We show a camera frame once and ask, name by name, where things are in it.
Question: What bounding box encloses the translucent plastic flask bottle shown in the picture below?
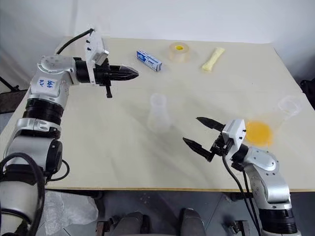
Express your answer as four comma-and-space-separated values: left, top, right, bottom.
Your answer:
146, 93, 172, 134

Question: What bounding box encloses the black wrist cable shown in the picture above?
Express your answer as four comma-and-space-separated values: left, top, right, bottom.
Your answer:
222, 151, 262, 236
55, 29, 95, 55

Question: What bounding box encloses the crumpled clear plastic bag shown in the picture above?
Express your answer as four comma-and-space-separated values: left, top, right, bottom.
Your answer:
43, 191, 99, 236

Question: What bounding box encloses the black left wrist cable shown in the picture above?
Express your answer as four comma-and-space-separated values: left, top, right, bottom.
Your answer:
55, 29, 95, 55

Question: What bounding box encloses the translucent plastic funnel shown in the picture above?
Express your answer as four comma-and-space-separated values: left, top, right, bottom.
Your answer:
277, 95, 303, 123

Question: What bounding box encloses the black left shoulder cable loop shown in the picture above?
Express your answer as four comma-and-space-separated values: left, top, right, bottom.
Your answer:
0, 152, 71, 236

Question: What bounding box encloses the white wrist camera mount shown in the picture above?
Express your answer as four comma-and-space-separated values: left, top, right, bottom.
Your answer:
221, 118, 247, 155
84, 24, 110, 85

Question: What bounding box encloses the black bulky object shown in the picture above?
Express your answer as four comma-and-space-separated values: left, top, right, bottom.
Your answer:
300, 79, 315, 111

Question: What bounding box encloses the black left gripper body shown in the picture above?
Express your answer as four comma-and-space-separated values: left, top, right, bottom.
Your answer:
93, 59, 113, 99

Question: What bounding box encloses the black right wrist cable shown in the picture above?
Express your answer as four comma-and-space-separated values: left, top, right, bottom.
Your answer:
222, 151, 262, 236

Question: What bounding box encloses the clear plastic bowl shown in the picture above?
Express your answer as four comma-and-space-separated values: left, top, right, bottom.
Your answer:
244, 119, 274, 148

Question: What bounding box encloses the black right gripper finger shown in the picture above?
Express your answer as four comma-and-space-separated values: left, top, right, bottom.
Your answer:
182, 137, 215, 162
195, 117, 226, 134

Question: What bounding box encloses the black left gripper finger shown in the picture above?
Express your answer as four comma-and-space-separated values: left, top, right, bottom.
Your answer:
109, 64, 139, 75
109, 73, 140, 83

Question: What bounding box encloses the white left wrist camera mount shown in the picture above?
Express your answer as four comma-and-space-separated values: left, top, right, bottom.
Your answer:
84, 24, 110, 85

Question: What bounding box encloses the blue white toothpaste box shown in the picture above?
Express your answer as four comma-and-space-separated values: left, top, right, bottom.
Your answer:
136, 49, 163, 72

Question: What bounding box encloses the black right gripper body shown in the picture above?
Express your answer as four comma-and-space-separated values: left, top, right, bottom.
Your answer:
209, 133, 232, 156

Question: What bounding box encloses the pale yellow snack packet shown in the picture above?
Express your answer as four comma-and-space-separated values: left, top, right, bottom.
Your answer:
201, 47, 226, 72

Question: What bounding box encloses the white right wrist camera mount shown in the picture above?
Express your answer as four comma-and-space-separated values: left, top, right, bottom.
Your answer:
221, 118, 247, 155

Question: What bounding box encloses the clear tape roll yellow core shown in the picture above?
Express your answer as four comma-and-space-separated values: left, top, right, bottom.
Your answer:
168, 41, 191, 63

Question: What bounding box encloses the dark rounded shape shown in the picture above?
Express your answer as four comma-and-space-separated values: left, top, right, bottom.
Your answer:
115, 211, 151, 236
181, 207, 206, 236

